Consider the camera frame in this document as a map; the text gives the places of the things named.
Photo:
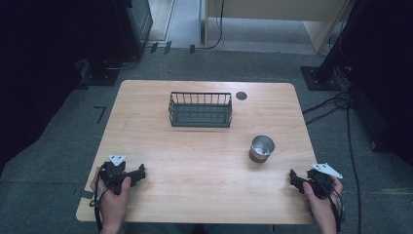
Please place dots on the light wooden cabinet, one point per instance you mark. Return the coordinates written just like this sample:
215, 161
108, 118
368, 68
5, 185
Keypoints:
279, 9

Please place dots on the grey tape strip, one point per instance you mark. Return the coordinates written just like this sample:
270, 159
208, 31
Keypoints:
86, 194

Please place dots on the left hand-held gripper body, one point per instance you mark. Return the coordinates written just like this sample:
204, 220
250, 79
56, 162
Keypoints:
114, 174

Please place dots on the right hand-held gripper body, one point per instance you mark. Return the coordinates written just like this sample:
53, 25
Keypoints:
321, 183

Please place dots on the metal cup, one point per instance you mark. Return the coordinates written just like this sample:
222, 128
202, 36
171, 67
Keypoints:
261, 148

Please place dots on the dark equipment cabinet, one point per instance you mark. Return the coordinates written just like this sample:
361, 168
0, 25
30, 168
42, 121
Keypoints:
134, 26

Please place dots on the black tape floor mark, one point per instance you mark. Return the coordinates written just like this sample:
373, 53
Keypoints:
101, 112

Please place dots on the black metal stand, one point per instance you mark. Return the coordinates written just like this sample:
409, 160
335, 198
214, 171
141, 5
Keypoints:
319, 78
100, 73

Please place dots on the person's left hand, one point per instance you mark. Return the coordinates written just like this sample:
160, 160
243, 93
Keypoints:
113, 203

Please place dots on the black table grommet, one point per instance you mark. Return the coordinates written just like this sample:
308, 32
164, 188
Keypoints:
241, 96

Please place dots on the dark curtain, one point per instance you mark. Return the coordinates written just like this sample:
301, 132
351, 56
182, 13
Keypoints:
39, 71

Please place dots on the person's right hand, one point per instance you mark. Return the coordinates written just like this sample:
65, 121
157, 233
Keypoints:
319, 208

